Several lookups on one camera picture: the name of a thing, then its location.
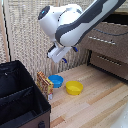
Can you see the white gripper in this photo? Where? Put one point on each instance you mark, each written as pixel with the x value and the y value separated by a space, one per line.
pixel 59 51

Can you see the orange yellow food box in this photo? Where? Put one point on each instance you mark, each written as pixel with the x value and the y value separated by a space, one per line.
pixel 44 85

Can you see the brown drawer with cabinet interior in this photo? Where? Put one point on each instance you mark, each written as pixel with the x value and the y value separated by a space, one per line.
pixel 116 50

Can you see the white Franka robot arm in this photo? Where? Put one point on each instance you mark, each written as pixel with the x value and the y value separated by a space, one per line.
pixel 76 23

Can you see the dark brown drawer cabinet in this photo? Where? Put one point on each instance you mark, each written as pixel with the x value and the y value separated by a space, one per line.
pixel 89 61

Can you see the brown drawer front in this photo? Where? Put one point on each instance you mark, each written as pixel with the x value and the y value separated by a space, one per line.
pixel 115 70

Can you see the blue bowl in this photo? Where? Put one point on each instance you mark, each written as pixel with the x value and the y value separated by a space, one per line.
pixel 56 81

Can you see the yellow bowl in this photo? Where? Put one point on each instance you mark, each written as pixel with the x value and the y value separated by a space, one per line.
pixel 74 88

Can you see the black fabric storage box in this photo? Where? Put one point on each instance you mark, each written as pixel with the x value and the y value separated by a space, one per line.
pixel 20 100

